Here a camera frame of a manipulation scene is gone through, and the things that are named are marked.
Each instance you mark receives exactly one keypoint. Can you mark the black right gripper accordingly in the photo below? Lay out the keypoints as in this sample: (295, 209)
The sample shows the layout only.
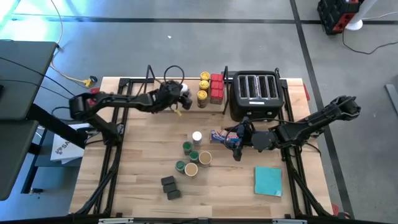
(250, 140)

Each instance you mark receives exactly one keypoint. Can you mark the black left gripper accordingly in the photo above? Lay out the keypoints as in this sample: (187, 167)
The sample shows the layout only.
(166, 96)

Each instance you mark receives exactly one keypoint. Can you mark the white lid glass spice jar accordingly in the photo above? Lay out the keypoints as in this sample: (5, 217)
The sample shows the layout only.
(184, 88)
(196, 136)

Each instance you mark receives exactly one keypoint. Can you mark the green lid glass spice jar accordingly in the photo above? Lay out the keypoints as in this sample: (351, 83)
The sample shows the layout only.
(179, 166)
(194, 156)
(187, 146)

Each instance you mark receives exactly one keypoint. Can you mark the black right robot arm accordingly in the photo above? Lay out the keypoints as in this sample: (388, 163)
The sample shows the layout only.
(311, 124)

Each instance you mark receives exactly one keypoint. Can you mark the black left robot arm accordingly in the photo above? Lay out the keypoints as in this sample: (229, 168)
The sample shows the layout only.
(124, 99)

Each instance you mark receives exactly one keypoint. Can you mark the blue plastic wrap box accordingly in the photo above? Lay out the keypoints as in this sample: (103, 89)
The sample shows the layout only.
(219, 136)

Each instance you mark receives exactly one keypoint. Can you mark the black four-slot toaster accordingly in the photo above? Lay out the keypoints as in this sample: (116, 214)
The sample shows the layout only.
(255, 105)

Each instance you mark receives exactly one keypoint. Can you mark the tan lid furikake jar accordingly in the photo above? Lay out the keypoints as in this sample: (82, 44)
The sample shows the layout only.
(191, 169)
(205, 158)

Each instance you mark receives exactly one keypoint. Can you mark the teal cloth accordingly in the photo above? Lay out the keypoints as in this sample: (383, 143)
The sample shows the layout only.
(269, 181)

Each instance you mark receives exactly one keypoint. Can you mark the white paper bag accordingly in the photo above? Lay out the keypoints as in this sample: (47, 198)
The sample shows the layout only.
(66, 149)

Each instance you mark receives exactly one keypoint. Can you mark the red and black crate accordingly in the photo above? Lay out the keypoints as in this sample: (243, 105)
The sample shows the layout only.
(335, 15)

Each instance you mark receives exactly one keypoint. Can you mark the grey metal bar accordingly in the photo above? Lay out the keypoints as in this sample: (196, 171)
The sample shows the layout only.
(392, 99)

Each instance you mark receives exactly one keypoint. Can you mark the white stand base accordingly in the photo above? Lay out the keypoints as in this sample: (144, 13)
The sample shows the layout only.
(354, 25)

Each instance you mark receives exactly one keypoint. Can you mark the grey desk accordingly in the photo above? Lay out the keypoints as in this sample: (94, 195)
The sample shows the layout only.
(21, 81)

